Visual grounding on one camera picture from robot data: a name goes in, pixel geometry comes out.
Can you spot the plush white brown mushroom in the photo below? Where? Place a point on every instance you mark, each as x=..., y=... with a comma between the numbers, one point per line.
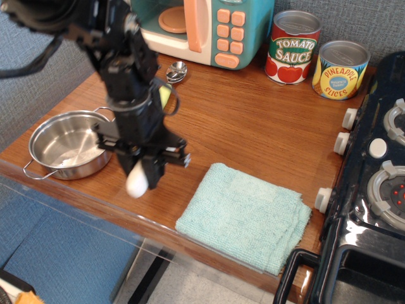
x=137, y=183

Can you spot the light green folded cloth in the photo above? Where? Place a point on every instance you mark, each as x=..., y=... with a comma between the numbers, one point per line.
x=250, y=220

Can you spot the green handled metal spoon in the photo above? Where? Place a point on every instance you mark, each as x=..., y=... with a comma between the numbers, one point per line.
x=175, y=73

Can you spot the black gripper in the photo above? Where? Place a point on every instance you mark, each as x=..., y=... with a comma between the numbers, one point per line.
x=137, y=134

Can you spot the black toy stove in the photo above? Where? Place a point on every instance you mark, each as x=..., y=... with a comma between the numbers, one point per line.
x=362, y=241

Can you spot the pineapple slices can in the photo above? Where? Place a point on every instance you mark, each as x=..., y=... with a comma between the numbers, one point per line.
x=340, y=69

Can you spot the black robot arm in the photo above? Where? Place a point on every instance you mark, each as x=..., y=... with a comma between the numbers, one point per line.
x=110, y=34

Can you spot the tomato sauce can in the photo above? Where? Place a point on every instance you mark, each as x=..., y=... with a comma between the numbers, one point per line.
x=294, y=38

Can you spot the white stove knob middle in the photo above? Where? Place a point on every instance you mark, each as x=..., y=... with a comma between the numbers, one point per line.
x=341, y=143

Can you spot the white stove knob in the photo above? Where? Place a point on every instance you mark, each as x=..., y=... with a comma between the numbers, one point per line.
x=349, y=118
x=322, y=199
x=341, y=143

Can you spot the white stove knob bottom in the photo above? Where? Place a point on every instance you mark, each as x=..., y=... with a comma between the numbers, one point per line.
x=322, y=199

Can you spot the stainless steel pot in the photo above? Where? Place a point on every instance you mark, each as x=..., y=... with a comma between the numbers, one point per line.
x=65, y=147

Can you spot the teal toy microwave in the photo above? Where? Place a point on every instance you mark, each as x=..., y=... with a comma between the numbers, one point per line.
x=223, y=34

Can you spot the orange plush object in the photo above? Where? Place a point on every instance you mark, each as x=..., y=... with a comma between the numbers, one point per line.
x=28, y=298

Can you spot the white stove knob top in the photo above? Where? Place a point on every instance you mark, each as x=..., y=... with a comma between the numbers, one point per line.
x=349, y=118

